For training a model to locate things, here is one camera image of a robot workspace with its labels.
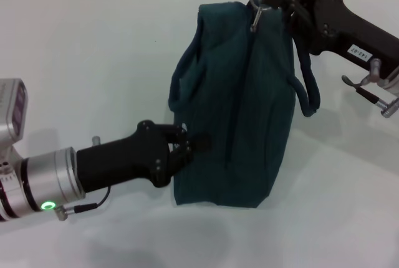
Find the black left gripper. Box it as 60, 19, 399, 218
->
76, 120, 213, 194

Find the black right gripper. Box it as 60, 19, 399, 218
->
262, 0, 399, 78

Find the metal zipper pull ring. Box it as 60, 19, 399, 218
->
249, 0, 272, 34

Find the dark teal insulated lunch bag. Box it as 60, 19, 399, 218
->
168, 0, 321, 209

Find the left arm connector cable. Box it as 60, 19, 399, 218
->
54, 185, 112, 221

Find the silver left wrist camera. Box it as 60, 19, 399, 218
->
0, 77, 29, 163

